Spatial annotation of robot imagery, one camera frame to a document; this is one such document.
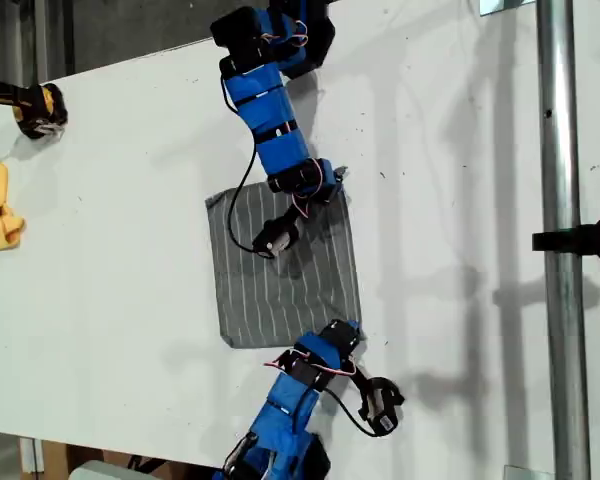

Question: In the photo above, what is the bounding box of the grey striped towel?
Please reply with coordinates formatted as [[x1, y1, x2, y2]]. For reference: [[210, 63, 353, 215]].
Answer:
[[204, 180, 365, 352]]

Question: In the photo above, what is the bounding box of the white plastic container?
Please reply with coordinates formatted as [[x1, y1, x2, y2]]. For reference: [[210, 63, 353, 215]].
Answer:
[[69, 459, 132, 480]]

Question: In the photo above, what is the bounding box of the brown cardboard box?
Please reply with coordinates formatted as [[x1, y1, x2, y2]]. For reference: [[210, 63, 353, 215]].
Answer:
[[42, 441, 221, 480]]

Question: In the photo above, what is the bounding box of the yellow and black power tool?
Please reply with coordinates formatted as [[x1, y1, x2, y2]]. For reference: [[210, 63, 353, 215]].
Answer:
[[0, 77, 70, 141]]

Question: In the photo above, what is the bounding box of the white table leg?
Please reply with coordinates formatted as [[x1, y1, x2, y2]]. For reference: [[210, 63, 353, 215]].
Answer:
[[19, 437, 46, 474]]

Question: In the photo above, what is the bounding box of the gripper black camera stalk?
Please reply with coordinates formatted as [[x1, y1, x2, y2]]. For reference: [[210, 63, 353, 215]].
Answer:
[[347, 363, 382, 401], [278, 199, 310, 227]]

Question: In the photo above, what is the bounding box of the camera black cable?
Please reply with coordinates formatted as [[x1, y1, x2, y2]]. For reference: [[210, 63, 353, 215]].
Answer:
[[322, 387, 381, 439], [221, 74, 270, 259]]

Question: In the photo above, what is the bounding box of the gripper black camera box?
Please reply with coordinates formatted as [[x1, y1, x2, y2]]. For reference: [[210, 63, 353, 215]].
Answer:
[[357, 377, 407, 437], [251, 217, 302, 260]]

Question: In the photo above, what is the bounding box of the steel post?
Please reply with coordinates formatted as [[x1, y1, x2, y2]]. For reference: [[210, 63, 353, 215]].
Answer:
[[535, 0, 594, 480]]

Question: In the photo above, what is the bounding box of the black post clamp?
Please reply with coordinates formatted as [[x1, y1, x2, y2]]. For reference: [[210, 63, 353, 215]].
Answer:
[[531, 212, 600, 264]]

